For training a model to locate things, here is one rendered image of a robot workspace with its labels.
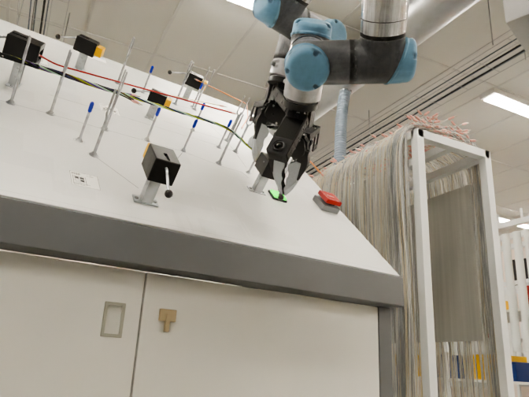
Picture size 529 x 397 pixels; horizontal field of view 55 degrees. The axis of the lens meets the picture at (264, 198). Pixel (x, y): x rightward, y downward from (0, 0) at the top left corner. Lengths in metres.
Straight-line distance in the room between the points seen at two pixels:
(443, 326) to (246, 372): 1.18
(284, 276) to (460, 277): 1.11
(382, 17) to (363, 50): 0.06
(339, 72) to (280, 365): 0.55
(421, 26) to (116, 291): 3.21
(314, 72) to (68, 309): 0.54
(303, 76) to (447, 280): 1.31
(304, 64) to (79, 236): 0.45
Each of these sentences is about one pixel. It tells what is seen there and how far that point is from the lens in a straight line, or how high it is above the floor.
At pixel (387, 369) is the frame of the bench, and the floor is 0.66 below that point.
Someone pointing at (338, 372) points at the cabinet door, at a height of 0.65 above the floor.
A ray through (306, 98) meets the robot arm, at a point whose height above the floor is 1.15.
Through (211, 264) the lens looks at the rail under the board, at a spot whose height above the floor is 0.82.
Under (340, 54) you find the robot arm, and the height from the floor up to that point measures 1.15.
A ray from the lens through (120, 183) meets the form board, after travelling 0.96.
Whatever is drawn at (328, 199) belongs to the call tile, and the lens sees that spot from 1.31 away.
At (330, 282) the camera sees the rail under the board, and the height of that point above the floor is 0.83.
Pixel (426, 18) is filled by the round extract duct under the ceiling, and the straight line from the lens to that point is 3.73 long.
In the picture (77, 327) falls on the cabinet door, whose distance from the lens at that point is 0.84.
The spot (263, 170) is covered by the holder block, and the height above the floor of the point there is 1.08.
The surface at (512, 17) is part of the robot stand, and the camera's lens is 0.65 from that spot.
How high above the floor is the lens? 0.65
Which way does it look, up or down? 19 degrees up
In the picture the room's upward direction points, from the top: 3 degrees clockwise
